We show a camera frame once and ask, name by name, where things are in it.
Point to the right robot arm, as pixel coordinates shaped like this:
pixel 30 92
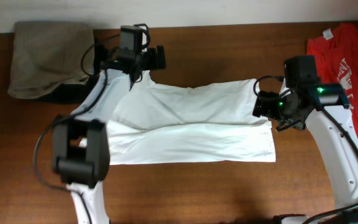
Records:
pixel 324 111

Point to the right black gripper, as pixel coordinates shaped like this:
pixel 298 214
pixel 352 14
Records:
pixel 266 108

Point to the red printed t-shirt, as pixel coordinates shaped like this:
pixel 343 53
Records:
pixel 336 56

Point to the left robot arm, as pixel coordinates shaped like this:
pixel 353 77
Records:
pixel 80 142

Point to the folded khaki shorts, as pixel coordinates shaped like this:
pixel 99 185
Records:
pixel 46 55

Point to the folded black garment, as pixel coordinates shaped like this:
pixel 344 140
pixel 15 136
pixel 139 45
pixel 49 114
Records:
pixel 66 94

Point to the white printed t-shirt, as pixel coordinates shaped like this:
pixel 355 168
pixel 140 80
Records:
pixel 152 123

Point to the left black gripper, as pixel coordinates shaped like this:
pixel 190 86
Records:
pixel 153 60

